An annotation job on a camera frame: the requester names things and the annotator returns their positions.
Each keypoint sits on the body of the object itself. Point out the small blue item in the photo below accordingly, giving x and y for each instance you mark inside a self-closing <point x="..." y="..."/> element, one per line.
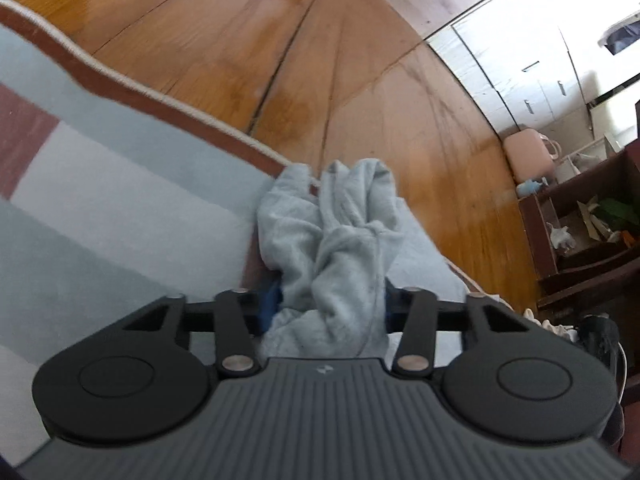
<point x="529" y="187"/>

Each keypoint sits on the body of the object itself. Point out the patterned grey pink rug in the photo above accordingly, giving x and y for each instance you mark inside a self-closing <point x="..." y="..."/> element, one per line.
<point x="115" y="200"/>

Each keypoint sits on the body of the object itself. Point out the white cabinet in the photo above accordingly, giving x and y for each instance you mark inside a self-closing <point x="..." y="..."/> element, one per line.
<point x="520" y="60"/>

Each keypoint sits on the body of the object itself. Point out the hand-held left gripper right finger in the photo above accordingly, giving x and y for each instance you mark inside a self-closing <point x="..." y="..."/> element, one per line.
<point x="391" y="307"/>

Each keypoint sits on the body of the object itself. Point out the light grey sweatshirt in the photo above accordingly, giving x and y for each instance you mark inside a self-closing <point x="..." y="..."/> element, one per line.
<point x="340" y="250"/>

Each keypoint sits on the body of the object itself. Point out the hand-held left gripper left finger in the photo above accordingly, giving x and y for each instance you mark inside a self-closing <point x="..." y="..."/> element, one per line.
<point x="268" y="306"/>

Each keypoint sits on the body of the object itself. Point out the dark wooden shelf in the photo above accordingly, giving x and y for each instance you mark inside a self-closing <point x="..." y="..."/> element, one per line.
<point x="575" y="265"/>

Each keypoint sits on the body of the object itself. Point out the small white figure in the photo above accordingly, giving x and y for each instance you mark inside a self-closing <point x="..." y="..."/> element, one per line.
<point x="561" y="237"/>

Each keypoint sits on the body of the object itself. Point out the white fuzzy cloth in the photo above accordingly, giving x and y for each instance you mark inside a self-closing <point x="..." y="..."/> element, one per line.
<point x="552" y="327"/>

